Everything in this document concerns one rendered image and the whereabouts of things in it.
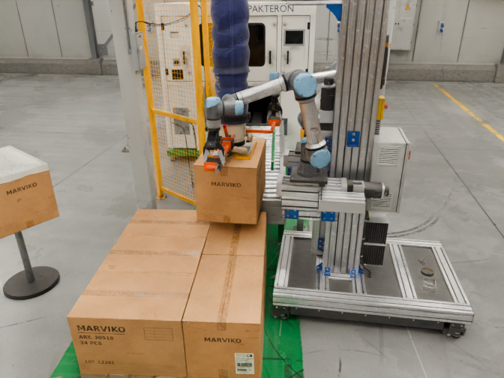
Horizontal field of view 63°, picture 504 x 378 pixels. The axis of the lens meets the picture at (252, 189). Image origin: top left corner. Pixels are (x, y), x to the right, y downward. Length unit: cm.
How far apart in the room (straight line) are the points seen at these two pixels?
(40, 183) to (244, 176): 138
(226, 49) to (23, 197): 163
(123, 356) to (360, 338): 148
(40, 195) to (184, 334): 146
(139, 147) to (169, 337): 212
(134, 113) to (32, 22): 1063
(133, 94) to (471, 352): 320
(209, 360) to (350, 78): 176
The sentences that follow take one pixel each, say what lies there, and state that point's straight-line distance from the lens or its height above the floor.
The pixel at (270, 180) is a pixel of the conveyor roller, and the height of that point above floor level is 53.
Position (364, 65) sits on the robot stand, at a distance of 254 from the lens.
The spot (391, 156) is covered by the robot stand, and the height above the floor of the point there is 115.
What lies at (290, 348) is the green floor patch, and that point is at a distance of 282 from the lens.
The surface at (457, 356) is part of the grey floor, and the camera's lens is 303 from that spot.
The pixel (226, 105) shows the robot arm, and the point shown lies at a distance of 216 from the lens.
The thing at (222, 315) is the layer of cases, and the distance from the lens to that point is 222.
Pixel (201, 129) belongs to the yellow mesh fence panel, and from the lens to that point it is 382.
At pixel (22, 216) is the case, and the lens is 314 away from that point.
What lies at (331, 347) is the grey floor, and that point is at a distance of 286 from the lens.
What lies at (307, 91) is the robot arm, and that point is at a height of 158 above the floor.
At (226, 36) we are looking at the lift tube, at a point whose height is 182.
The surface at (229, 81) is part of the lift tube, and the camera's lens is 262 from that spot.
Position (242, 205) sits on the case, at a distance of 266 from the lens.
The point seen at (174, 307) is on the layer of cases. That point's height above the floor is 54.
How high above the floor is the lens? 202
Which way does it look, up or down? 25 degrees down
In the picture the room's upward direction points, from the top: 1 degrees counter-clockwise
